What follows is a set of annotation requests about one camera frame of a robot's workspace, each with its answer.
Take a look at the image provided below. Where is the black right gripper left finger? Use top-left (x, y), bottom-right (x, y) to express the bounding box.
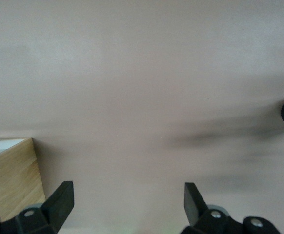
top-left (0, 180), bottom-right (74, 234)

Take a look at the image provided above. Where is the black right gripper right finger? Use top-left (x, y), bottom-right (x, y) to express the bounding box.
top-left (181, 182), bottom-right (281, 234)

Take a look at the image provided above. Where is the white-fronted wooden drawer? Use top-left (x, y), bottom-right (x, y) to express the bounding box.
top-left (0, 138), bottom-right (27, 161)

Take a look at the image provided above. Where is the wooden drawer cabinet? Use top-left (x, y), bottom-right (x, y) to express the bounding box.
top-left (0, 137), bottom-right (46, 222)

